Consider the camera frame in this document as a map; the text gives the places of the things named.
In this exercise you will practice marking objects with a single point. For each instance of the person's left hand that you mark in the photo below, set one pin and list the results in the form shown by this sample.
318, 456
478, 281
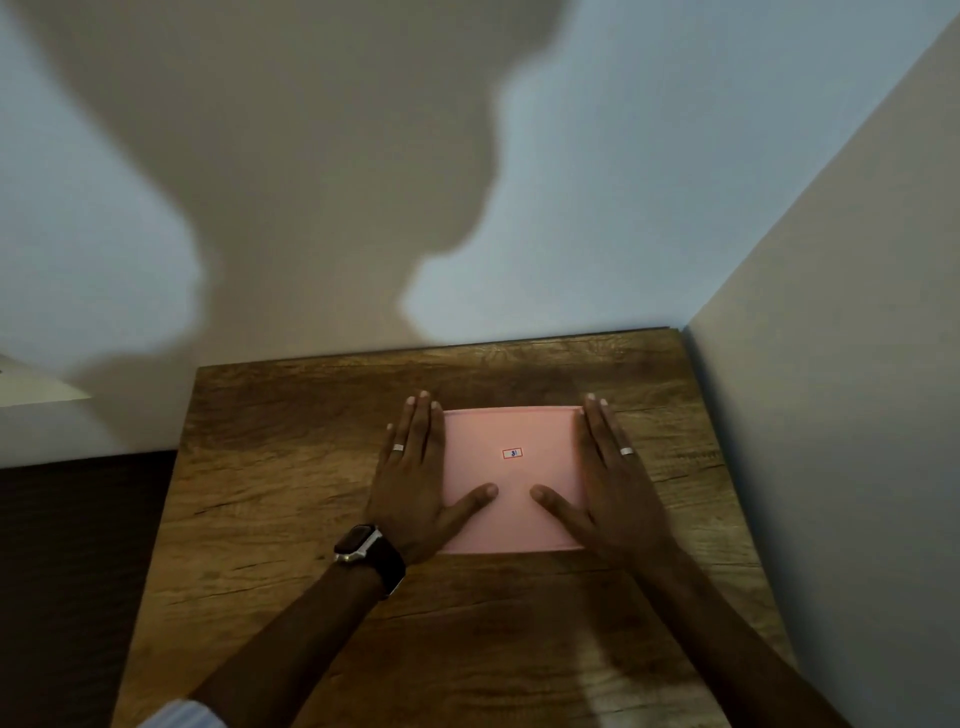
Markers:
409, 510

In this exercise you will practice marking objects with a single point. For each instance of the person's right hand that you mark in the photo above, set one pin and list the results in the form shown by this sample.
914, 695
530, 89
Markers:
619, 514

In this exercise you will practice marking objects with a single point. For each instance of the person's left little finger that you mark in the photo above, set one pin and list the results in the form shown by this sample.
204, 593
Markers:
388, 454

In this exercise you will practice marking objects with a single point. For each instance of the person's right middle finger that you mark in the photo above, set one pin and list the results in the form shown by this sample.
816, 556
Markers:
611, 446

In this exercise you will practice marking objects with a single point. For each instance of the person's right little finger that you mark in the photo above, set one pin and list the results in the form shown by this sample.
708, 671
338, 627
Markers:
646, 480

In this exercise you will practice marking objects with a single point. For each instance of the person's left middle finger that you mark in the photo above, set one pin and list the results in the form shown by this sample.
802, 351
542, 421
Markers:
421, 439

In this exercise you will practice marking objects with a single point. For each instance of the person's right thumb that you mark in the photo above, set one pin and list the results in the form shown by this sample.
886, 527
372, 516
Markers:
559, 508

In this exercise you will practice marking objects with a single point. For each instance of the person's left thumb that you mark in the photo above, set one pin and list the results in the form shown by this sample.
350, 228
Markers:
471, 506

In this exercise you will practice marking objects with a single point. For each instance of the pink square paper sheet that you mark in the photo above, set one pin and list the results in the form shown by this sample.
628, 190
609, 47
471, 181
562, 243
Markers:
514, 480

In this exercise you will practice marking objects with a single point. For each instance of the person's left forearm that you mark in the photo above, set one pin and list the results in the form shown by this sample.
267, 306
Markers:
300, 645

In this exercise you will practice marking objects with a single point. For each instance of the person's right forearm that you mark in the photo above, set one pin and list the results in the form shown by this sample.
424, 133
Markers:
735, 645

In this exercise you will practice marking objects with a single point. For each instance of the black smartwatch with silver case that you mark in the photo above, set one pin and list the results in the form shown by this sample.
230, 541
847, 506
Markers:
371, 559

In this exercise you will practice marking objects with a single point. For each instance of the white shirt sleeve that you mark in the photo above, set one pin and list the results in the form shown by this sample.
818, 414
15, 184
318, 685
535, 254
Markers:
180, 714

